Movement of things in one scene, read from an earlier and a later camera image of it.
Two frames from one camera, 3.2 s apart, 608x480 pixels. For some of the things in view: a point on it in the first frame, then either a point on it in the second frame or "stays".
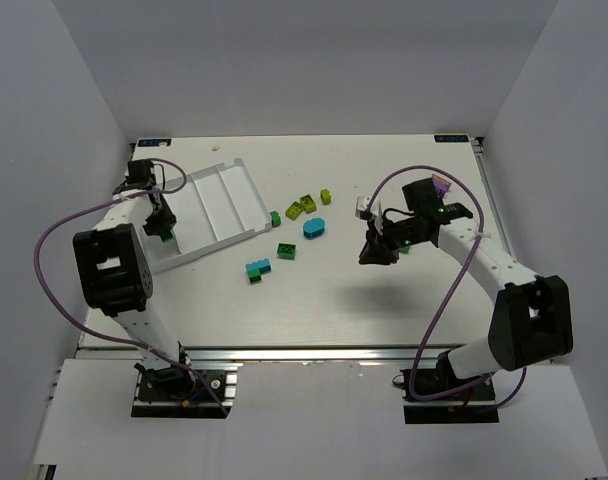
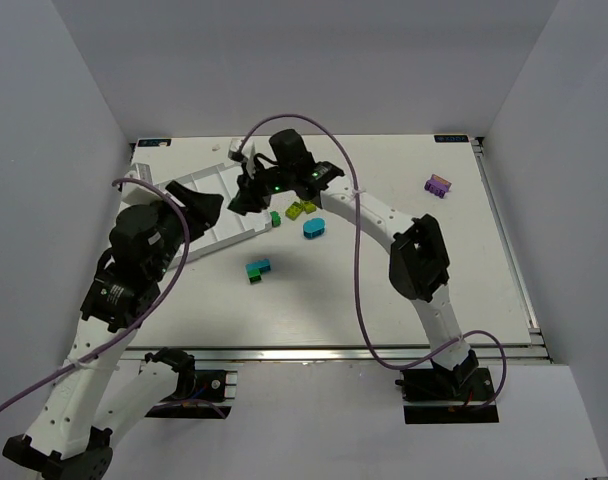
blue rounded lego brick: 313,227 stays
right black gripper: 382,242 → 254,188
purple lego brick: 441,186 stays
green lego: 254,275 stays
